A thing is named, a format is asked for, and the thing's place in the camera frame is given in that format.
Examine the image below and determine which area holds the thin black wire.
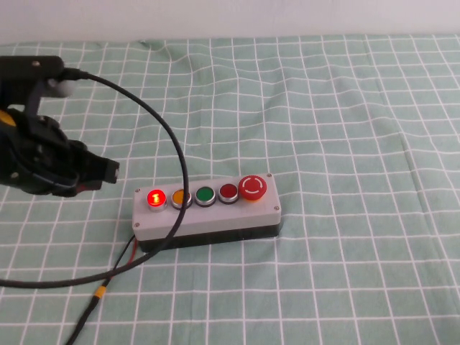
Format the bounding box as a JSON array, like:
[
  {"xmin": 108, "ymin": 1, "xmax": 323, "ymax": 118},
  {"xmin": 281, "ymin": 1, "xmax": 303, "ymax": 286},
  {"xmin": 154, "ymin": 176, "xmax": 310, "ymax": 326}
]
[{"xmin": 103, "ymin": 234, "xmax": 137, "ymax": 285}]

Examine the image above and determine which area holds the black cable with yellow connector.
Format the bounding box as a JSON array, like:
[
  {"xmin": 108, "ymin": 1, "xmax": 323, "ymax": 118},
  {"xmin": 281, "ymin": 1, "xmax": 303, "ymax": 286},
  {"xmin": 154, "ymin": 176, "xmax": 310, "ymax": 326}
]
[{"xmin": 63, "ymin": 284, "xmax": 109, "ymax": 345}]

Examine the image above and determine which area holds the thin red wire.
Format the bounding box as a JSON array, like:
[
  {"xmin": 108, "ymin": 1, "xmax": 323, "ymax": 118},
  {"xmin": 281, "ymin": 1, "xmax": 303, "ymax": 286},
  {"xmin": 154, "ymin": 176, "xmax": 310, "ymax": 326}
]
[{"xmin": 107, "ymin": 238, "xmax": 139, "ymax": 280}]

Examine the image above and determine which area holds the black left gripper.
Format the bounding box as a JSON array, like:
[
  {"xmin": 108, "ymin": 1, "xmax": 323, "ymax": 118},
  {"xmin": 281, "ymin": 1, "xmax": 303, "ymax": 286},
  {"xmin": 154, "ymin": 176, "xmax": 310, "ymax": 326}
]
[{"xmin": 6, "ymin": 114, "xmax": 121, "ymax": 198}]

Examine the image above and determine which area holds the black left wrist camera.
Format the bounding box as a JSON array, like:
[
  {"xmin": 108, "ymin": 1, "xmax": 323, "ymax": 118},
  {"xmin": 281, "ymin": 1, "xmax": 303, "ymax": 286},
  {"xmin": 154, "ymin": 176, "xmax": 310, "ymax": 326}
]
[{"xmin": 0, "ymin": 55, "xmax": 78, "ymax": 121}]

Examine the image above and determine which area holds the grey black button switch box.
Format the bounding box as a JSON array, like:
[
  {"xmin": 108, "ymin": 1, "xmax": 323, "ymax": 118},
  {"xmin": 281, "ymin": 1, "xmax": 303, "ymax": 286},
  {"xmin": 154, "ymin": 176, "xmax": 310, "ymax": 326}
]
[{"xmin": 131, "ymin": 173, "xmax": 282, "ymax": 253}]

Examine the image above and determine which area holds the green push button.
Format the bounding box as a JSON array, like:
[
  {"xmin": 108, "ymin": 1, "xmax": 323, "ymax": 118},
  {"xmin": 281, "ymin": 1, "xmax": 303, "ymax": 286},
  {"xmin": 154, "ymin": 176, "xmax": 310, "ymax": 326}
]
[{"xmin": 194, "ymin": 185, "xmax": 217, "ymax": 208}]

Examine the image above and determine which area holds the green white checked tablecloth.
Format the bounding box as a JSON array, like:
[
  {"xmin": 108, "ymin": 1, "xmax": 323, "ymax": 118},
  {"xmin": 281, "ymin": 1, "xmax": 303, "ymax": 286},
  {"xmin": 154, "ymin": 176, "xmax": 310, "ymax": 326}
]
[{"xmin": 0, "ymin": 34, "xmax": 460, "ymax": 345}]

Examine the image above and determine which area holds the red indicator lamp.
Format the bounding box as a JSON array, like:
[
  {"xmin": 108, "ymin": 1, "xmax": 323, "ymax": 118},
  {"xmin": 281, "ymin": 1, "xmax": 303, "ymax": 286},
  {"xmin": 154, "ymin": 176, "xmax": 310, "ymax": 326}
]
[{"xmin": 147, "ymin": 188, "xmax": 168, "ymax": 213}]

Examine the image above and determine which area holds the thick black camera cable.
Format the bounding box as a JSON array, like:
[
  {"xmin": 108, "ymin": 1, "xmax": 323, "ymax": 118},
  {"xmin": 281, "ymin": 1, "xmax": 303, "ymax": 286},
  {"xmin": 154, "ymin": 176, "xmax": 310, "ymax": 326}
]
[{"xmin": 0, "ymin": 68, "xmax": 188, "ymax": 290}]

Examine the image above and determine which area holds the red mushroom emergency stop button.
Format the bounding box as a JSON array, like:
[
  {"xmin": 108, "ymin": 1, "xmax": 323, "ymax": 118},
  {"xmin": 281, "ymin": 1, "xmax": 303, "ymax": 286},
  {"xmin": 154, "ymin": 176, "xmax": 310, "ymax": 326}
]
[{"xmin": 238, "ymin": 174, "xmax": 268, "ymax": 203}]

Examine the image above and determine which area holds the yellow push button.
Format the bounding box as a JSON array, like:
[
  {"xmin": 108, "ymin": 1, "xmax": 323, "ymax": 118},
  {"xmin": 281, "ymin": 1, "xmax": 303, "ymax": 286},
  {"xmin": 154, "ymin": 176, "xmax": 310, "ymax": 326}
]
[{"xmin": 170, "ymin": 188, "xmax": 193, "ymax": 211}]

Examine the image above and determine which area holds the flat red push button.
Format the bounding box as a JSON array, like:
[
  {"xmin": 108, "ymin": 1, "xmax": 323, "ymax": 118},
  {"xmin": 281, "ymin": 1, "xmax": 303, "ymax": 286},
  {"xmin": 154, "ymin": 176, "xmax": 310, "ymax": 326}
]
[{"xmin": 218, "ymin": 183, "xmax": 240, "ymax": 206}]

